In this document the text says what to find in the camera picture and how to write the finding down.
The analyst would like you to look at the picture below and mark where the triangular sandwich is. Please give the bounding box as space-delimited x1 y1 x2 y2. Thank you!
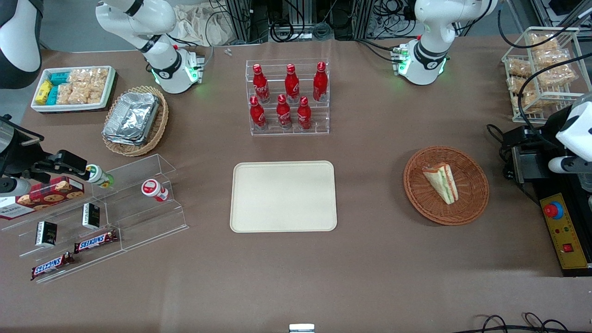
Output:
421 162 460 205

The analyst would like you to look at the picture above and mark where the white rectangular snack tray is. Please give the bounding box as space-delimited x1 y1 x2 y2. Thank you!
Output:
31 66 116 113

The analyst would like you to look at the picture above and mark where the aluminium foil tray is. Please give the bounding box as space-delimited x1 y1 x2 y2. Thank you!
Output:
103 92 160 147

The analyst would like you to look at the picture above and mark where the light oval wicker basket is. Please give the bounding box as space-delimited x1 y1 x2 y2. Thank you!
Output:
101 86 169 157

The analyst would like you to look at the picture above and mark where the beige plastic tray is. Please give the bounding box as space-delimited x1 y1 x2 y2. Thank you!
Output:
230 160 338 233

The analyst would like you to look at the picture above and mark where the brown round wicker basket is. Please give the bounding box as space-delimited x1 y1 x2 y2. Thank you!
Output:
403 146 490 226

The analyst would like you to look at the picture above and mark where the green capped small bottle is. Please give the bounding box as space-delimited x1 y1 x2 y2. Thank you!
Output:
86 165 114 189

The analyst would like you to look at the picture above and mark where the red cookie box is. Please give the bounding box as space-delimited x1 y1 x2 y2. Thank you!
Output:
0 176 86 221

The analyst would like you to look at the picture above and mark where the small black box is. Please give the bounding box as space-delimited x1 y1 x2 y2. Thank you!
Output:
82 203 101 230
35 221 58 247

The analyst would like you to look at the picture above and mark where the clear rice cracker pack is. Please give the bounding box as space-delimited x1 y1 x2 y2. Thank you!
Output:
68 68 93 87
56 83 74 105
74 68 110 105

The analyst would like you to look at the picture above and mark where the Snickers chocolate bar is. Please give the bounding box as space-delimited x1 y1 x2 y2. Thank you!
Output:
74 230 119 254
31 252 75 281

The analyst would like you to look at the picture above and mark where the yellow snack pack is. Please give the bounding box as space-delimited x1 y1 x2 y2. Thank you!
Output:
35 80 53 105

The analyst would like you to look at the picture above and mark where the red capped small bottle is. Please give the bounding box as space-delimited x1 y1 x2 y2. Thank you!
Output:
141 179 169 203

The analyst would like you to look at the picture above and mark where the clear acrylic stepped shelf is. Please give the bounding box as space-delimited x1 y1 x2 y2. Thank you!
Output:
0 192 126 284
90 154 189 253

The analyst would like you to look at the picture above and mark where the beige crumpled cloth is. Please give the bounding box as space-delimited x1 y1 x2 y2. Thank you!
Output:
173 4 232 47

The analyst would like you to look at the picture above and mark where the red cola bottle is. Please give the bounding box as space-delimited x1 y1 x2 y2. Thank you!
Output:
284 64 300 104
313 62 328 102
249 96 266 130
297 96 312 130
252 64 271 104
276 94 293 130

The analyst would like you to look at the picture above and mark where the clear acrylic bottle rack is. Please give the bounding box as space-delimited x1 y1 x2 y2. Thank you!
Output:
245 58 330 136

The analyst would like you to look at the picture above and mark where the clear fried snack pack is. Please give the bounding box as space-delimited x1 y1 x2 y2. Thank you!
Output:
522 90 544 113
538 65 579 88
530 33 560 51
534 49 570 68
506 59 532 77
507 76 530 94

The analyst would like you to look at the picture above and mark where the black machine housing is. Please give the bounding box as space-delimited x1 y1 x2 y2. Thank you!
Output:
502 125 592 277

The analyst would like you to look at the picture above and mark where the yellow control panel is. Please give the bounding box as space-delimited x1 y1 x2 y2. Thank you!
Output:
540 193 592 270

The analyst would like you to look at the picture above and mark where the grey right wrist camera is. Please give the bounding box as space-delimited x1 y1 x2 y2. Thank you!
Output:
0 177 32 197

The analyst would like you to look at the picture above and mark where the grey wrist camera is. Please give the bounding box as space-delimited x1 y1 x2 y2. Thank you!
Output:
548 156 592 174
0 177 32 197

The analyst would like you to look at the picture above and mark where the aluminium frame post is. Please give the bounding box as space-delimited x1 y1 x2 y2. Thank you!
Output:
351 0 376 40
227 0 253 43

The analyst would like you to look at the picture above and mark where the coiled black cable bundle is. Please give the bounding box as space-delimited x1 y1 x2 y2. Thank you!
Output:
270 18 307 43

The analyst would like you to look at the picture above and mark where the tangled black cable bundle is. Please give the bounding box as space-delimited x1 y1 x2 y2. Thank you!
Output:
375 0 418 38

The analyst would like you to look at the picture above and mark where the black cable at table edge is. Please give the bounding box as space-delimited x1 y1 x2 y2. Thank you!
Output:
462 313 572 333

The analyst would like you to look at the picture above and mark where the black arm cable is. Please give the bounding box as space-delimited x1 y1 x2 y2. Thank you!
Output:
497 7 592 139

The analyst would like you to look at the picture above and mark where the white wire basket rack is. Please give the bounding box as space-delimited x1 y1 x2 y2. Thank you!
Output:
502 27 592 123

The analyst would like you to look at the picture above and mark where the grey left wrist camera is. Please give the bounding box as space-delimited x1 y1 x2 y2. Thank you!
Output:
548 156 592 174

